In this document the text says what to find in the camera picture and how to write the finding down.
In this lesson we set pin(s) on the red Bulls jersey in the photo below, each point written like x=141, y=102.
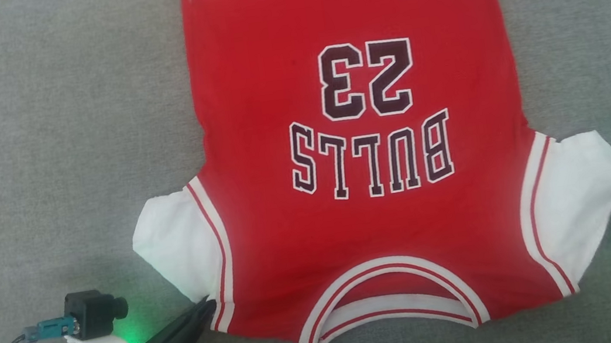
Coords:
x=368, y=198

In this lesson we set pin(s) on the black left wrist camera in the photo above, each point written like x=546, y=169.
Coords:
x=94, y=312

